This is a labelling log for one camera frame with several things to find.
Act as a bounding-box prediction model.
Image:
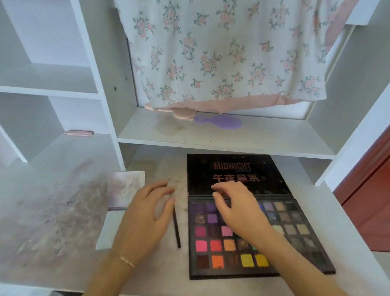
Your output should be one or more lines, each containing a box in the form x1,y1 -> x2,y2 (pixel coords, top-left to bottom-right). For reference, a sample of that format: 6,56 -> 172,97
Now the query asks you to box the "person's left hand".
110,177 -> 178,271

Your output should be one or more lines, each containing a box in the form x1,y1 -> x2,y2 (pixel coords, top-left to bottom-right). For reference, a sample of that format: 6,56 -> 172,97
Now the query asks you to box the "thin beaded bracelet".
116,255 -> 136,268

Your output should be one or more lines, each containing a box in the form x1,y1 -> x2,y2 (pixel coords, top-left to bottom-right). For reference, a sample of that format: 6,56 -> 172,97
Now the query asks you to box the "black makeup brush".
169,206 -> 185,249

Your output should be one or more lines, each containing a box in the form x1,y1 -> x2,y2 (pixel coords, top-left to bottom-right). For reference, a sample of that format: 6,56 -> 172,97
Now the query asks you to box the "floral white pink garment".
95,0 -> 362,128

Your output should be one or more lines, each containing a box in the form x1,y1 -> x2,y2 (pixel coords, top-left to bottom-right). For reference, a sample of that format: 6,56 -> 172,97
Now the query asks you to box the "person's right hand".
206,179 -> 278,251

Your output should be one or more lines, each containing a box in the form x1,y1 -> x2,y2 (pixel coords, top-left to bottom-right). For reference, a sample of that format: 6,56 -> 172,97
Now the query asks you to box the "person's left forearm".
78,249 -> 138,296

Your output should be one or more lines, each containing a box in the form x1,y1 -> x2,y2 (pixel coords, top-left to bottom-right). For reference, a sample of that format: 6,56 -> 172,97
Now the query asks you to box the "person's right forearm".
253,234 -> 390,296

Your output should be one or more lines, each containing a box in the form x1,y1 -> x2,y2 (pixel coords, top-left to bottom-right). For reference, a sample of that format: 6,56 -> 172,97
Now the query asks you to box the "pink hair clip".
63,129 -> 94,138

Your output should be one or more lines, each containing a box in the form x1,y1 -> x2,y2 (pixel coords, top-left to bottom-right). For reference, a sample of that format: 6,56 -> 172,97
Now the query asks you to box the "white shelf unit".
0,0 -> 390,296

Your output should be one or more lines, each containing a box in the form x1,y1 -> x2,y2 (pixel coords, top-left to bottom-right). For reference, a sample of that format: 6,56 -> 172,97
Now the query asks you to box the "red door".
328,94 -> 390,253

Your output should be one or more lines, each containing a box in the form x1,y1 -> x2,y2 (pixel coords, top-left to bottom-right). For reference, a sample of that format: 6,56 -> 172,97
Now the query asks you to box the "black eyeshadow palette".
176,148 -> 346,293

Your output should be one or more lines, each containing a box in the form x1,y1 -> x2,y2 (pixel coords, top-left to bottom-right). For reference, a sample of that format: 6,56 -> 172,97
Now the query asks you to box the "small white compact palette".
95,167 -> 147,255

